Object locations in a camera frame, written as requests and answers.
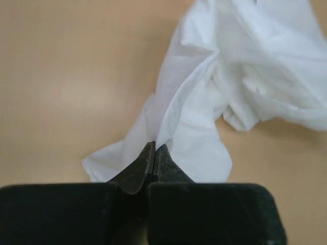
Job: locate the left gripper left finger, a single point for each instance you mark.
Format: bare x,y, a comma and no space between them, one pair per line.
138,173

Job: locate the white long sleeve shirt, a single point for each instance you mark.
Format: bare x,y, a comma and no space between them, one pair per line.
244,61

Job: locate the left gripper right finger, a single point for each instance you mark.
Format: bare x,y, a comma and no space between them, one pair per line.
165,170

